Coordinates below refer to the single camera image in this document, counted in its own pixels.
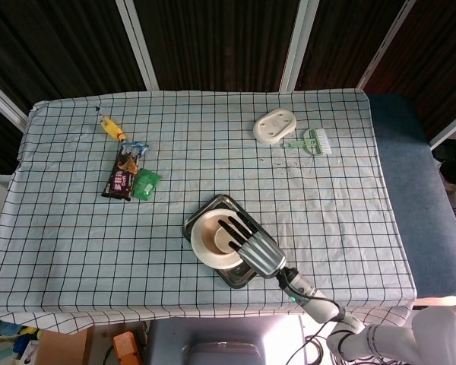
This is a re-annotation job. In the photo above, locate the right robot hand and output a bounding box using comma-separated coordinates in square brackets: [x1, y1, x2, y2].
[215, 211, 288, 280]

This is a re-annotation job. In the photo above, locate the white paper cup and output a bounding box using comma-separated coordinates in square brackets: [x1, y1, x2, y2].
[214, 228, 241, 255]

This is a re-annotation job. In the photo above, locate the beige plastic bowl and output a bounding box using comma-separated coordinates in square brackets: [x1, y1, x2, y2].
[201, 217, 248, 255]

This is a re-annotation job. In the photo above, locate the white paper plate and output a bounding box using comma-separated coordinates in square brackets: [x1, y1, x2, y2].
[190, 208, 249, 269]

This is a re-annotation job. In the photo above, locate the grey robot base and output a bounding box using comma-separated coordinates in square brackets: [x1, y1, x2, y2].
[146, 314, 308, 365]

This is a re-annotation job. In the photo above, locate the stainless steel tray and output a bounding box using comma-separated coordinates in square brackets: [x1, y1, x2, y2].
[182, 193, 279, 290]

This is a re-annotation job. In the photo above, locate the green scrubbing brush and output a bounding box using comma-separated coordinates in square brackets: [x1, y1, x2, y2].
[282, 128, 333, 157]

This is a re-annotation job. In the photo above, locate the white oval soap dish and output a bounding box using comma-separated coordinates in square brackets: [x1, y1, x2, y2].
[252, 108, 297, 145]

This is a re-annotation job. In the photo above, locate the green snack packet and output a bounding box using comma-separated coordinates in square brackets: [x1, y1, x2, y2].
[131, 168, 163, 202]

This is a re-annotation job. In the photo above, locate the brown snack packet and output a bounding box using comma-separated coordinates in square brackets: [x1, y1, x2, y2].
[100, 146, 141, 202]

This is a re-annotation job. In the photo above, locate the orange box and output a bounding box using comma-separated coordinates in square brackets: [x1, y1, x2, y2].
[112, 331, 144, 365]

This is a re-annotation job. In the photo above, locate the blue white candy wrapper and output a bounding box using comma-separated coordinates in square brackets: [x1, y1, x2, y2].
[120, 139, 150, 157]

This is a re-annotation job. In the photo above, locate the blue padded bench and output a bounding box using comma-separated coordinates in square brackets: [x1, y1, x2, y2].
[366, 94, 456, 298]

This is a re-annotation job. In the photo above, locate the checked light blue tablecloth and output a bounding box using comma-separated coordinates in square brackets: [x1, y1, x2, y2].
[0, 87, 417, 336]

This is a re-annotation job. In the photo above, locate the yellow snack packet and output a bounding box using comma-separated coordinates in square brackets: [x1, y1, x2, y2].
[97, 113, 128, 142]

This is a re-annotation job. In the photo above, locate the brown cardboard box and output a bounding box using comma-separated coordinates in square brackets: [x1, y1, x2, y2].
[33, 326, 97, 365]

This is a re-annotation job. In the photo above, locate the colourful toy pile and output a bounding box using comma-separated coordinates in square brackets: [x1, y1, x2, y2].
[0, 314, 43, 365]

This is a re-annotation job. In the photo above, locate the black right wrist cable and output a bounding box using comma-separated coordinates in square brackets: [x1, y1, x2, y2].
[277, 268, 347, 324]

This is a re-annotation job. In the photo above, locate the black floor cable bundle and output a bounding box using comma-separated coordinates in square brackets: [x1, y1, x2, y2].
[288, 329, 345, 365]

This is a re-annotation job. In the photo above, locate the white partition post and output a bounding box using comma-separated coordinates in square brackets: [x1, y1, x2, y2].
[429, 106, 456, 150]
[356, 0, 418, 90]
[279, 0, 320, 93]
[0, 74, 30, 132]
[116, 0, 160, 91]

